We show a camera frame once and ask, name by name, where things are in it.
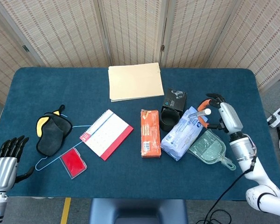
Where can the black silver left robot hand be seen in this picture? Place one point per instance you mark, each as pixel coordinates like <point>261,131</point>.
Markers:
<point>3,172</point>

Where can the orange-tipped silver right robot hand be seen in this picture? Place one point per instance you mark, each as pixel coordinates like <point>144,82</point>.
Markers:
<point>231,119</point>

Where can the clear plastic tube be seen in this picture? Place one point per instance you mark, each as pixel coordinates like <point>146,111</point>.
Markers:
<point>200,113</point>

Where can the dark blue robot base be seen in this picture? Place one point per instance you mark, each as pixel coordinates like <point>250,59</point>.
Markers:
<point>137,210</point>

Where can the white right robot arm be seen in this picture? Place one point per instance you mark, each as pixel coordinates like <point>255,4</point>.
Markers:
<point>254,168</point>

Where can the clear green plastic dustpan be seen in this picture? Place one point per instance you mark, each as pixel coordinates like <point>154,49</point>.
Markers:
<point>207,147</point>

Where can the white power strip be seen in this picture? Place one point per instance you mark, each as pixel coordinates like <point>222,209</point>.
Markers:
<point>276,117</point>

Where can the blue white plastic package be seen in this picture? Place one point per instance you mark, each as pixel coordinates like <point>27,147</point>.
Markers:
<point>182,137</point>

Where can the grey yellow cloth mitt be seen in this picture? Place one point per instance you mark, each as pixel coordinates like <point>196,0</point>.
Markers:
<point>50,137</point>

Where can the black printed product box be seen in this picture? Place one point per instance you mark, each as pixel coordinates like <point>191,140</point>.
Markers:
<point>176,98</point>

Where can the black cylindrical cup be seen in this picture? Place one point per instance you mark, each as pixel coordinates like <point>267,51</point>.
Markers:
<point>169,126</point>

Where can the red clear plastic case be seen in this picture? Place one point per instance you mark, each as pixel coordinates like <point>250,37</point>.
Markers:
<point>73,163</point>

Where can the orange cardboard box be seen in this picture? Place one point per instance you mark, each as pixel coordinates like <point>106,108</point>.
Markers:
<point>150,133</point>

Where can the woven bamboo screen panel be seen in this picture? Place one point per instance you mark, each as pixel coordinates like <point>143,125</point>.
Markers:
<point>4,58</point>
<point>60,35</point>
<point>133,30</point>
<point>259,39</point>
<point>193,35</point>

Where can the beige manila folder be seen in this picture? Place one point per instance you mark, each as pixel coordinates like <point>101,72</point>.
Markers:
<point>135,81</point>

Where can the spiral notebook with red edge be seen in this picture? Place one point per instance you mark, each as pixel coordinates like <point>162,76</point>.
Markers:
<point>106,134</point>

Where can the blue felt table cover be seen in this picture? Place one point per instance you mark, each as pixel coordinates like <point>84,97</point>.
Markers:
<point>130,177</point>

